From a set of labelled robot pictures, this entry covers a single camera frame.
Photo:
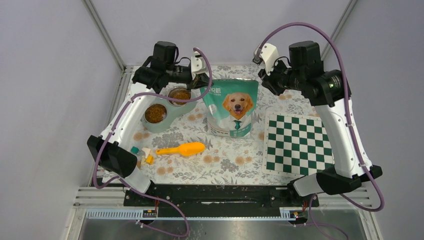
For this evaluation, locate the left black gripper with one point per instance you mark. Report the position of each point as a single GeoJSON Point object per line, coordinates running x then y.
{"type": "Point", "coordinates": [201, 79]}

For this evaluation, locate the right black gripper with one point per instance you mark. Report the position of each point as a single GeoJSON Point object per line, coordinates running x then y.
{"type": "Point", "coordinates": [268, 81]}

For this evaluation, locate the green dog food bag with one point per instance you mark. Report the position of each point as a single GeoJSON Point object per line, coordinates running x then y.
{"type": "Point", "coordinates": [230, 103]}

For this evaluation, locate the orange plastic scoop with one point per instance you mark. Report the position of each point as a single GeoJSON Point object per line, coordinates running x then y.
{"type": "Point", "coordinates": [185, 149]}

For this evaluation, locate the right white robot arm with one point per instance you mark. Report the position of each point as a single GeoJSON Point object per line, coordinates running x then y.
{"type": "Point", "coordinates": [331, 98]}

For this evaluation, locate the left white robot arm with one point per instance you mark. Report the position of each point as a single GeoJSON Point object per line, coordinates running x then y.
{"type": "Point", "coordinates": [110, 149]}

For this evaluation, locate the green double pet bowl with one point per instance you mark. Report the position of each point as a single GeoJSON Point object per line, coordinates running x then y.
{"type": "Point", "coordinates": [162, 112]}

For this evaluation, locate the green white chessboard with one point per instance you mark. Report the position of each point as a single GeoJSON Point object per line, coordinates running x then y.
{"type": "Point", "coordinates": [295, 145]}

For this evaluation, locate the floral tablecloth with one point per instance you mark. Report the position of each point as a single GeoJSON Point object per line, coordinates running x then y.
{"type": "Point", "coordinates": [225, 160]}

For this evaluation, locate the white toy block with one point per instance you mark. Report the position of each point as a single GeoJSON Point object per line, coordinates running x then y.
{"type": "Point", "coordinates": [146, 152]}

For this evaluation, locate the yellow toy block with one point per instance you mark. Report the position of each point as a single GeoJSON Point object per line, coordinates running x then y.
{"type": "Point", "coordinates": [149, 160]}

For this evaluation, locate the teal toy block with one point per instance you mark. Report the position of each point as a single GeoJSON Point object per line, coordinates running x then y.
{"type": "Point", "coordinates": [134, 150]}

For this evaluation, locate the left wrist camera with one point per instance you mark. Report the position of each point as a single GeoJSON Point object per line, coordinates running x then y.
{"type": "Point", "coordinates": [197, 64]}

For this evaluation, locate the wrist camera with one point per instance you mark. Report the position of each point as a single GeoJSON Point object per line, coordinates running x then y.
{"type": "Point", "coordinates": [267, 55]}
{"type": "Point", "coordinates": [197, 64]}

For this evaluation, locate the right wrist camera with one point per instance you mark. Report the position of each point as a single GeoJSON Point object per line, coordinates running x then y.
{"type": "Point", "coordinates": [267, 55]}

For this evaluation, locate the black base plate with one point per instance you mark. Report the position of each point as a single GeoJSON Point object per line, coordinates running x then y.
{"type": "Point", "coordinates": [218, 198]}

